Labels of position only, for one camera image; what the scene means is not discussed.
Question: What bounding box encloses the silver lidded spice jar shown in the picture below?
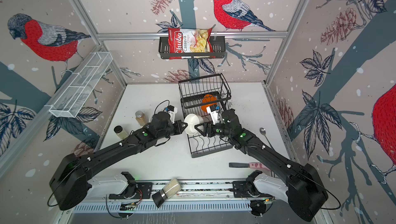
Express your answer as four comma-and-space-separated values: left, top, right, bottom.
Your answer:
135, 110, 148, 126

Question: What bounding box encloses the red cassava chips bag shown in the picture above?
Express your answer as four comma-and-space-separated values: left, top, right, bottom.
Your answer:
168, 28, 213, 54

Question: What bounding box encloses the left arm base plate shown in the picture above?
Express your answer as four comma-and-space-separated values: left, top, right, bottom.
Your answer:
108, 182, 153, 200

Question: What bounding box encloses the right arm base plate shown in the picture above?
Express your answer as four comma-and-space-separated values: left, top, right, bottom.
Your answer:
230, 181, 274, 199

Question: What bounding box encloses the white ceramic bowl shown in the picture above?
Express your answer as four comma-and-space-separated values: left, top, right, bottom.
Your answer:
184, 114, 204, 136

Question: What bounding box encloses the white mesh wall shelf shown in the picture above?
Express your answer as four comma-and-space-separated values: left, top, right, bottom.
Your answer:
49, 52, 113, 118

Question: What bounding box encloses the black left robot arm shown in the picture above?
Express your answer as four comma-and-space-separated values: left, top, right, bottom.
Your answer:
49, 111, 188, 211

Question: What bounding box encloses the black wall shelf basket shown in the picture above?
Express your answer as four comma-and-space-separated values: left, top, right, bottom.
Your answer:
158, 36, 226, 59

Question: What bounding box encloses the metal spoon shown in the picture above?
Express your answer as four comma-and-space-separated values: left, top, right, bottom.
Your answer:
259, 128, 273, 149

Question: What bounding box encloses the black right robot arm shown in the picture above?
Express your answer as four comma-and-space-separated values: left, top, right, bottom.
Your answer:
194, 109, 329, 222

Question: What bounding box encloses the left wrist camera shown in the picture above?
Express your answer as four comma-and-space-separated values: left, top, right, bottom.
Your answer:
164, 105, 177, 123

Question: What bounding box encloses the black wire dish rack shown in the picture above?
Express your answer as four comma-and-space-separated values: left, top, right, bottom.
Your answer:
178, 73, 232, 159

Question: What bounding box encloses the orange plastic bowl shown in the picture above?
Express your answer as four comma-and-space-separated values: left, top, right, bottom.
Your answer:
201, 94, 217, 112

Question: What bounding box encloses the pink handled knife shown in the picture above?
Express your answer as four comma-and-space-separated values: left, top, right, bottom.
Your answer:
229, 163, 271, 171

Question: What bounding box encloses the black lidded spice jar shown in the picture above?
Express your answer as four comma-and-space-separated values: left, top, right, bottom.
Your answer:
113, 126, 129, 140

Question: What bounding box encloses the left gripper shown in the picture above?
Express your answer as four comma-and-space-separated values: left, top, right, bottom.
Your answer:
157, 119, 189, 140

